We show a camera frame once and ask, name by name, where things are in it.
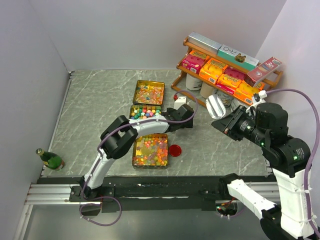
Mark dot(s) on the red long box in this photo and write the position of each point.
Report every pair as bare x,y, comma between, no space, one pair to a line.
260,72

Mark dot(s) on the beige cup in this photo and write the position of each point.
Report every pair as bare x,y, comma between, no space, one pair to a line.
207,90

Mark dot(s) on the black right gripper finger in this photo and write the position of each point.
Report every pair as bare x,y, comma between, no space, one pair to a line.
222,125
238,114

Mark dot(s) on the teal cat box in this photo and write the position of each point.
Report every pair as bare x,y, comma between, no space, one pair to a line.
236,57

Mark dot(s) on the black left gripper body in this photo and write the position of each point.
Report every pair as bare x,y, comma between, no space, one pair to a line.
188,124

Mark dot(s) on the green champagne bottle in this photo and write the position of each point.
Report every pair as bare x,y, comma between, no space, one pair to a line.
50,159

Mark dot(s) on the wooden two-tier shelf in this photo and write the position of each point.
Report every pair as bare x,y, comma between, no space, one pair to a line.
271,81

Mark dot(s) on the red jar lid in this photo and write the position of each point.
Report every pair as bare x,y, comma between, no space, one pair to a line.
175,150

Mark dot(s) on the monkey print cup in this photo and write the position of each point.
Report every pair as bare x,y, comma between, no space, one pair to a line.
225,98

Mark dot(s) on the silver long box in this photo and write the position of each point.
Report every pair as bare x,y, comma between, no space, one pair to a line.
204,42

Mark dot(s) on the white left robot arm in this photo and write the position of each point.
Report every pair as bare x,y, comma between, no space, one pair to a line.
119,137

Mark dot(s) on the white printed cup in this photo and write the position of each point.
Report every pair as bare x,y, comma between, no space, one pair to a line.
234,104

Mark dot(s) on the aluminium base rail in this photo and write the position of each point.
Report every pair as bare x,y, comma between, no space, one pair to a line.
49,194

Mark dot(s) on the silver metal scoop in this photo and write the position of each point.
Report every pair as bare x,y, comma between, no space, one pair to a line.
215,107

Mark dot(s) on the gold tin of gummy candies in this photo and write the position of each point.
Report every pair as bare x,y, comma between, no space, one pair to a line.
151,152

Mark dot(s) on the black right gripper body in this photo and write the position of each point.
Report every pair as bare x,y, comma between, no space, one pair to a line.
244,126

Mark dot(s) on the pink orange sponge box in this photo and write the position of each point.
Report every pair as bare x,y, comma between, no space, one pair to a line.
230,80

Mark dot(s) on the orange yellow sponge box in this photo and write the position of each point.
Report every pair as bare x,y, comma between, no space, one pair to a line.
245,92

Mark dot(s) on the gold tin of stick candies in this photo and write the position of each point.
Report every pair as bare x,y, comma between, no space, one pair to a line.
149,92

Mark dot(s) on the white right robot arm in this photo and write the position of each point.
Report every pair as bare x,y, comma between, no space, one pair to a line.
265,124

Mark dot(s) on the gold tin of star candies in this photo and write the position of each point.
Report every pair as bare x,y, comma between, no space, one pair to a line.
144,111

